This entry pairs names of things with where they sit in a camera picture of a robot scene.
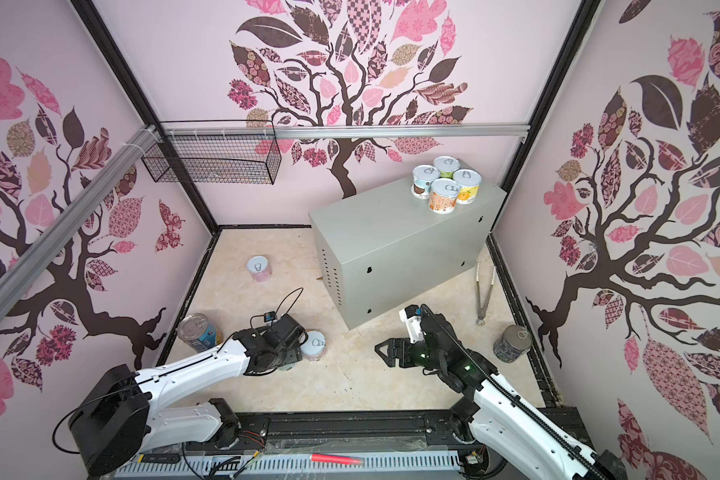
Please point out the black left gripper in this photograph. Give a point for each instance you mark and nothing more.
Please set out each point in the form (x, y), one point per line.
(294, 355)

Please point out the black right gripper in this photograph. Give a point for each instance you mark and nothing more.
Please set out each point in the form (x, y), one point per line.
(404, 344)

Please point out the pink orange label can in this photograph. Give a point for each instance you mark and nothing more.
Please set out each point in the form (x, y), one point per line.
(314, 347)

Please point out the orange red label can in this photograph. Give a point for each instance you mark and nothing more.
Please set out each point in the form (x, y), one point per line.
(443, 195)

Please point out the teal white label can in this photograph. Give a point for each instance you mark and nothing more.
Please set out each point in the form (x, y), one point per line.
(423, 177)

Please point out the yellow label can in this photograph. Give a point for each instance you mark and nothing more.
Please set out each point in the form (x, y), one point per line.
(469, 182)

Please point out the green label can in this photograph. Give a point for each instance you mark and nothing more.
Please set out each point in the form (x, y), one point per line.
(447, 166)

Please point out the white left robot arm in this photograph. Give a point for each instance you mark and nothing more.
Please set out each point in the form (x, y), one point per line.
(131, 412)

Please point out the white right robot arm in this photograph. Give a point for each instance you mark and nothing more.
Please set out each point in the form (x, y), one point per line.
(496, 416)

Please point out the blue Progresso soup can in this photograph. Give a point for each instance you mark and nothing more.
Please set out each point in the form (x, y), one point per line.
(199, 332)

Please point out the metal tongs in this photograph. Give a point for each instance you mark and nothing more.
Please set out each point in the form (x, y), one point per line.
(484, 284)

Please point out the grey metal cabinet box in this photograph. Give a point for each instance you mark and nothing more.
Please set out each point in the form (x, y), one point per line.
(383, 247)

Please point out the dark grey label can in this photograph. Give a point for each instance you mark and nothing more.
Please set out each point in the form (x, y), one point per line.
(514, 342)

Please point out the red pen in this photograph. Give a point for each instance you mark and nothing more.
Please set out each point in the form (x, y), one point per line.
(336, 459)

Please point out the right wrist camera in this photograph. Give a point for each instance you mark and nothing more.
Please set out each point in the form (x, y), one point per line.
(410, 316)

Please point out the white slotted cable duct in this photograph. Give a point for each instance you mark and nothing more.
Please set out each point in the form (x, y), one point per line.
(294, 466)

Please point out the black wire basket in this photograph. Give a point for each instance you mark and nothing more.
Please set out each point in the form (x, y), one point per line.
(237, 154)

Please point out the aluminium rail back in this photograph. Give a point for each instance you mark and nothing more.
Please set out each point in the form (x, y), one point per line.
(383, 131)

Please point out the aluminium rail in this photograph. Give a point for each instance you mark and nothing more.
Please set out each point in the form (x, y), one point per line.
(383, 131)
(40, 254)

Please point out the aluminium rail left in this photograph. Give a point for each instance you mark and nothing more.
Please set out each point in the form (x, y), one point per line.
(40, 254)

